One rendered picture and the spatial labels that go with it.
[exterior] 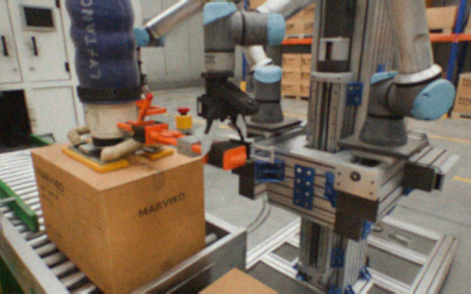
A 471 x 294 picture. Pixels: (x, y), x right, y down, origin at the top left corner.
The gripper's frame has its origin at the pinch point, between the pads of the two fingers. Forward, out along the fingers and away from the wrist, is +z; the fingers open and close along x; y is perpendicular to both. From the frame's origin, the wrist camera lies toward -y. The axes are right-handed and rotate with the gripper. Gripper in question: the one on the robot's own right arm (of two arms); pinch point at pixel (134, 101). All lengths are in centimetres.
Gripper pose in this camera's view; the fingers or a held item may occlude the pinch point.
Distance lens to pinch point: 169.3
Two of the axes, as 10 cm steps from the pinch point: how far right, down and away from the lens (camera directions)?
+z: 0.0, 9.6, 2.9
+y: 7.3, 2.0, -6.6
